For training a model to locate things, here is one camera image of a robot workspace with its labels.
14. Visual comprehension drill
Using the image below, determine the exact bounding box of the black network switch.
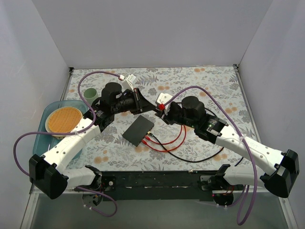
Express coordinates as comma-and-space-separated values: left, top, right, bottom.
122, 115, 154, 147

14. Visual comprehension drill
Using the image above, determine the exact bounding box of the red ethernet cable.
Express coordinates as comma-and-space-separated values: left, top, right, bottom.
142, 124, 188, 153
144, 124, 184, 146

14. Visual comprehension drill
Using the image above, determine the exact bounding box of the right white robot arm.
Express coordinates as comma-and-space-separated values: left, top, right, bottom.
156, 93, 299, 198

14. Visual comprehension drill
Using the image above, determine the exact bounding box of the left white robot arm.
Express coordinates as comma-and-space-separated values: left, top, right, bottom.
29, 83, 155, 199

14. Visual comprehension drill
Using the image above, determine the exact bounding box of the green plastic cup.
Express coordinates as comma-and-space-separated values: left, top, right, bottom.
83, 88, 99, 105

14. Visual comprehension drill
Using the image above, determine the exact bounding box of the floral tablecloth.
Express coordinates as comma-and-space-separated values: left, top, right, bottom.
65, 66, 256, 171

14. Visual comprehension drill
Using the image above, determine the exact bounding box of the orange woven plate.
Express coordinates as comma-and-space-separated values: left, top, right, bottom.
45, 106, 83, 133

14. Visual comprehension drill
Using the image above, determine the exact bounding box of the teal plastic tray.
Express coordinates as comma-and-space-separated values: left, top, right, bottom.
33, 100, 88, 156

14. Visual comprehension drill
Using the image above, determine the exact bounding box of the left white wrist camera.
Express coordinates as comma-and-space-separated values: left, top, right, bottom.
119, 74, 136, 91

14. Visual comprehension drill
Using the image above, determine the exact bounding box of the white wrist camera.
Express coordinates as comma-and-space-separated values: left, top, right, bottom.
119, 74, 136, 91
155, 93, 173, 114

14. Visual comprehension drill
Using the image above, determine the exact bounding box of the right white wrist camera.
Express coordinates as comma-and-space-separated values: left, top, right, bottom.
155, 93, 173, 114

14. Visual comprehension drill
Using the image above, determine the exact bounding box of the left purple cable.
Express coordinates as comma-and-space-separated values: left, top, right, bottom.
13, 71, 126, 218

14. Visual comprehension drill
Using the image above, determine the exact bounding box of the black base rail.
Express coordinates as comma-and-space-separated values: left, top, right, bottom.
73, 169, 235, 208

